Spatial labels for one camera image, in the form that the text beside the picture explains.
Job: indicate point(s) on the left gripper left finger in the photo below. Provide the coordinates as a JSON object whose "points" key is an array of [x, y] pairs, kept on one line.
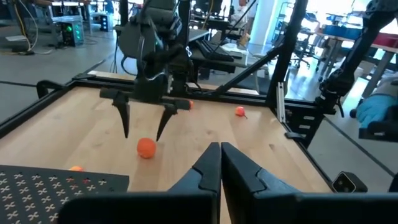
{"points": [[205, 186]]}

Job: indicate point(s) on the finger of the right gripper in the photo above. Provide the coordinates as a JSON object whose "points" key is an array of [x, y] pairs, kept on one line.
{"points": [[124, 121], [164, 121]]}

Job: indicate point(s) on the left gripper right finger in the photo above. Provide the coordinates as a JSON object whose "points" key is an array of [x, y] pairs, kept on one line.
{"points": [[245, 193]]}

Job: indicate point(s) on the small orange-yellow pear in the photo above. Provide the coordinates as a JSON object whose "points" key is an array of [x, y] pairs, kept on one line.
{"points": [[191, 104]]}

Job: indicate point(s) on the small round orange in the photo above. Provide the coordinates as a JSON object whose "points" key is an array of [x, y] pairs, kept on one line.
{"points": [[146, 148]]}

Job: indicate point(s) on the small orange pepper top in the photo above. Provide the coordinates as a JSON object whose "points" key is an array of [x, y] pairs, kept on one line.
{"points": [[76, 168]]}

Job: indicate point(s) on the small orange pepper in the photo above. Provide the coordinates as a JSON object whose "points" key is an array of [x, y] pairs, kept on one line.
{"points": [[239, 111], [76, 168]]}

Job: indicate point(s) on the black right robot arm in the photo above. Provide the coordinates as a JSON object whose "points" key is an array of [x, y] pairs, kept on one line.
{"points": [[155, 31]]}

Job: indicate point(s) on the black jointed support arm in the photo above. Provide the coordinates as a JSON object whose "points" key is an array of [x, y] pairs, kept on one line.
{"points": [[360, 49]]}

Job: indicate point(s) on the black keyboard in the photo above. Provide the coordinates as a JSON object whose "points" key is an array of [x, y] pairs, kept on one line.
{"points": [[214, 51]]}

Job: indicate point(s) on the grey desk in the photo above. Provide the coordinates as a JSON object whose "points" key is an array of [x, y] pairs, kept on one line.
{"points": [[239, 62]]}

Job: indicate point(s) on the computer with green light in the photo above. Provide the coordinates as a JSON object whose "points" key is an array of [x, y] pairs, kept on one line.
{"points": [[73, 32]]}

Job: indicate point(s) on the black perforated metal shelf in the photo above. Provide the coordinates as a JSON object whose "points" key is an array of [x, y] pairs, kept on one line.
{"points": [[46, 199]]}

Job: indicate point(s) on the white building column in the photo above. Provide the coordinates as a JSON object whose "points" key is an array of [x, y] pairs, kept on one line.
{"points": [[262, 21]]}

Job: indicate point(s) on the person's hand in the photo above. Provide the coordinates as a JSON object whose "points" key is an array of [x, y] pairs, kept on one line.
{"points": [[374, 109]]}

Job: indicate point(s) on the person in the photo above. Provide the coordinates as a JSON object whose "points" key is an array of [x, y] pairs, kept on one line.
{"points": [[388, 85]]}

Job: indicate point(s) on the black table-level camera box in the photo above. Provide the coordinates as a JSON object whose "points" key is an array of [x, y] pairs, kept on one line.
{"points": [[345, 183]]}

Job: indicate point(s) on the black aluminium table frame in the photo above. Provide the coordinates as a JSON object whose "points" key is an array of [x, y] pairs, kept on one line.
{"points": [[287, 46]]}

